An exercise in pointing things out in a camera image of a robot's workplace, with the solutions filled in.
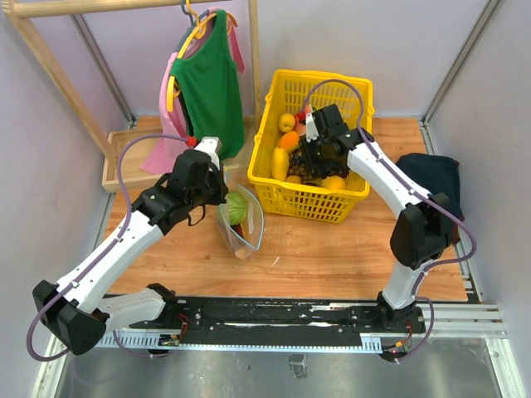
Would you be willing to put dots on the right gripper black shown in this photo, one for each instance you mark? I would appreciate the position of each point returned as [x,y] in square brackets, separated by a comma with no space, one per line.
[314,167]

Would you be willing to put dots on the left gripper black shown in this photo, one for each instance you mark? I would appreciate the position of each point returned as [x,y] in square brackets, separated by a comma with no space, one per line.
[222,189]

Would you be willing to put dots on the yellow apple toy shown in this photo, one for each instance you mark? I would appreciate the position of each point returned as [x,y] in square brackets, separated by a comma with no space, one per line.
[334,183]

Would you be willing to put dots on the dark blue grape bunch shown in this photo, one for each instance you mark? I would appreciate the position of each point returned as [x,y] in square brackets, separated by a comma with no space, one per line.
[297,160]

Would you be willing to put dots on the green cabbage toy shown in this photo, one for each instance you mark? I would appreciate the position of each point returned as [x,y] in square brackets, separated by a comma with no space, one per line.
[236,208]

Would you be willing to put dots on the clear zip top bag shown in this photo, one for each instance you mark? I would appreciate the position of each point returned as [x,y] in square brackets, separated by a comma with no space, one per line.
[254,222]

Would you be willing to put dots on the papaya slice toy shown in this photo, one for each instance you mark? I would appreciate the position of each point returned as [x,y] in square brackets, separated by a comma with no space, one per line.
[238,237]

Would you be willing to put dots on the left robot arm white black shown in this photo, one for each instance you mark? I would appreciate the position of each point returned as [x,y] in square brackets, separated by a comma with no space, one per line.
[75,308]

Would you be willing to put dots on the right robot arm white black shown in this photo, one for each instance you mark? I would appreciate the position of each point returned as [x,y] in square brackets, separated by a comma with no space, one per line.
[423,228]

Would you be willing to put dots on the green tank top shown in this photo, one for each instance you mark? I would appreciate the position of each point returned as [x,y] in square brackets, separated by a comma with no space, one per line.
[210,90]

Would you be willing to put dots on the green grape bunch toy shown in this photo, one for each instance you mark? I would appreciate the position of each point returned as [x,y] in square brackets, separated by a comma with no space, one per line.
[299,171]

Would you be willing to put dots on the orange mango toy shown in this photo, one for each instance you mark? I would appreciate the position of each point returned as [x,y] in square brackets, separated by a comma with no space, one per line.
[289,141]

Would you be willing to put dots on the watermelon slice toy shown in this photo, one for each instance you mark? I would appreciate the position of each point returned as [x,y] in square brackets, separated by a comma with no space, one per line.
[300,118]

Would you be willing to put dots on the yellow lemon toy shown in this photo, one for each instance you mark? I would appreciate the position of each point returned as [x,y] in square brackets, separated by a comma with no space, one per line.
[279,164]

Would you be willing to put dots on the yellow peach toy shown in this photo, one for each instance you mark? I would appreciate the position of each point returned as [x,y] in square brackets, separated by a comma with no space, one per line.
[286,122]

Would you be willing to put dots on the pink shirt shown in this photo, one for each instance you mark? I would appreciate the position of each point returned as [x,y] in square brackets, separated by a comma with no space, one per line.
[165,151]

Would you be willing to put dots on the yellow plastic basket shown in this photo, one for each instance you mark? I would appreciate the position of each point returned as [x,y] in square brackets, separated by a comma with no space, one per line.
[288,89]

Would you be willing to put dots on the dark navy cloth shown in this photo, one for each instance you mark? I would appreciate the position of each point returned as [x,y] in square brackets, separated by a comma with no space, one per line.
[436,174]

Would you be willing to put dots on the yellow clothes hanger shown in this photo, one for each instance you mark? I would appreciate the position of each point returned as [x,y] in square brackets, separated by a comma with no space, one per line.
[188,45]

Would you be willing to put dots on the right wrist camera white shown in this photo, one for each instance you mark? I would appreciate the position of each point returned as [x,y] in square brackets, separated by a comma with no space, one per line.
[311,131]

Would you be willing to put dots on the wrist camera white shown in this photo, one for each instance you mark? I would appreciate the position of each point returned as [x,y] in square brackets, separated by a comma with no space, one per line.
[211,146]
[311,131]

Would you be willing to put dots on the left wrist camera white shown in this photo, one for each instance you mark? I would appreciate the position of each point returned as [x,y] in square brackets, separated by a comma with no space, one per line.
[211,146]

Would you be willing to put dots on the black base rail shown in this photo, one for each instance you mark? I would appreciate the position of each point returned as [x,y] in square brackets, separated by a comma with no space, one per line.
[278,324]

